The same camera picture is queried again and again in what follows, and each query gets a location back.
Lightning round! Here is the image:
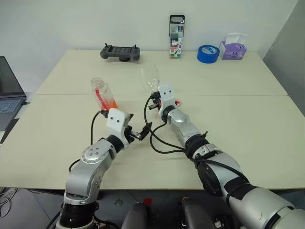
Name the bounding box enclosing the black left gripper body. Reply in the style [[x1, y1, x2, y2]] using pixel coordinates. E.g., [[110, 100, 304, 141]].
[[123, 126, 142, 145]]

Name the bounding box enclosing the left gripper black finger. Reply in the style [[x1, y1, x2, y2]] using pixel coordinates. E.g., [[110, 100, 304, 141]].
[[139, 122, 153, 141]]

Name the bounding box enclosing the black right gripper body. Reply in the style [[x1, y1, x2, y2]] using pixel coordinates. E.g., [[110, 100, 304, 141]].
[[149, 90, 163, 112]]

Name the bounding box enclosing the clear glass cup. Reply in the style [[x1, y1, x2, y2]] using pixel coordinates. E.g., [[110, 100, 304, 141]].
[[140, 64, 162, 93]]

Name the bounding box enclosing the plastic bottle with orange liquid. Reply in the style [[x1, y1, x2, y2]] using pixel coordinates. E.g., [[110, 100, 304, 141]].
[[90, 77, 119, 111]]

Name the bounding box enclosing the dark grey gamepad controller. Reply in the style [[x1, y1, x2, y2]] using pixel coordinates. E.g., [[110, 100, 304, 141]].
[[100, 42, 141, 63]]

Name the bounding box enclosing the clear box of colour markers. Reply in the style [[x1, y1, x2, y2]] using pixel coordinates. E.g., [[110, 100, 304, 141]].
[[169, 14, 186, 59]]

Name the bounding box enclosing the blue tape roll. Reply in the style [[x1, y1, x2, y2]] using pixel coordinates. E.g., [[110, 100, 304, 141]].
[[196, 44, 221, 64]]

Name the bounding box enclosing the dark rounded shape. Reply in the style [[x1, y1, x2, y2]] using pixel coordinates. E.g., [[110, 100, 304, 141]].
[[121, 202, 151, 229]]

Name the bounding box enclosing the purple tissue box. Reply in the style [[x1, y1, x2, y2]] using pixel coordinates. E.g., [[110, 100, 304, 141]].
[[219, 32, 249, 60]]

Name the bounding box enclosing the grey laptop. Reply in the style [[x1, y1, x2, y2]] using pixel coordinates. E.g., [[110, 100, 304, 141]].
[[0, 56, 28, 132]]

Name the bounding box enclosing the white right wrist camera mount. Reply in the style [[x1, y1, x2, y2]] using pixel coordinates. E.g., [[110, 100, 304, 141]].
[[158, 83, 177, 115]]

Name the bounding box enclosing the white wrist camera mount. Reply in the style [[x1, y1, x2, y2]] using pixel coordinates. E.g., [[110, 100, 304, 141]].
[[106, 108, 134, 145], [158, 83, 177, 115]]

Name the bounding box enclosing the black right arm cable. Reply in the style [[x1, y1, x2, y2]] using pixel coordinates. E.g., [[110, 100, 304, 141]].
[[143, 94, 208, 155]]

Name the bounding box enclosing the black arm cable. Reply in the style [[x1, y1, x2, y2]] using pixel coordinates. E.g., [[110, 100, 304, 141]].
[[143, 94, 208, 155], [68, 109, 109, 173]]

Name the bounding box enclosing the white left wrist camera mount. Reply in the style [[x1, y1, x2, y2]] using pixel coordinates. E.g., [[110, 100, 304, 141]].
[[106, 108, 134, 145]]

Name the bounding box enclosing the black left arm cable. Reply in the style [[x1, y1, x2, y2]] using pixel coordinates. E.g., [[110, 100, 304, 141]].
[[68, 109, 109, 173]]

